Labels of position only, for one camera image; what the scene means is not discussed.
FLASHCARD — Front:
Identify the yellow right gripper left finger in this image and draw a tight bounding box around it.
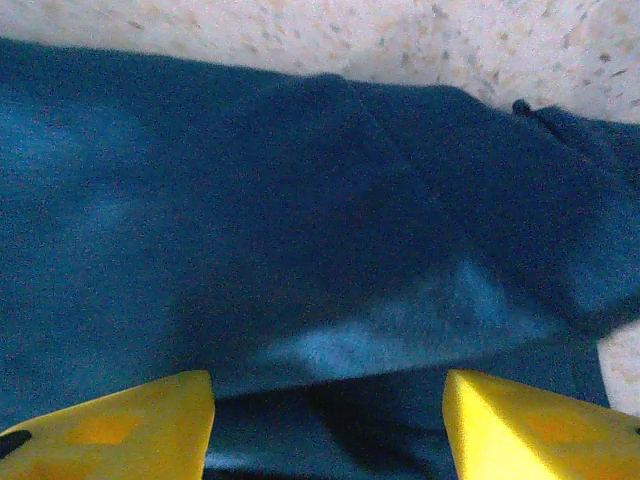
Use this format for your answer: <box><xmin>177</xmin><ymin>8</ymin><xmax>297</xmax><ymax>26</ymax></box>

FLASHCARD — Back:
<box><xmin>0</xmin><ymin>369</ymin><xmax>217</xmax><ymax>480</ymax></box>

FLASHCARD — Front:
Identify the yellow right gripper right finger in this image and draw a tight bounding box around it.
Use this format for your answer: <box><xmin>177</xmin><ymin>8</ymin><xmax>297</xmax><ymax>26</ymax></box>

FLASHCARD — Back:
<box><xmin>443</xmin><ymin>368</ymin><xmax>640</xmax><ymax>480</ymax></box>

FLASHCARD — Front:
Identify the navy cartoon print t-shirt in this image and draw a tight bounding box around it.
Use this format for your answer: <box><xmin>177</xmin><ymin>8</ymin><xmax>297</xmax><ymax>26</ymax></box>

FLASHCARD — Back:
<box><xmin>0</xmin><ymin>37</ymin><xmax>640</xmax><ymax>480</ymax></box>

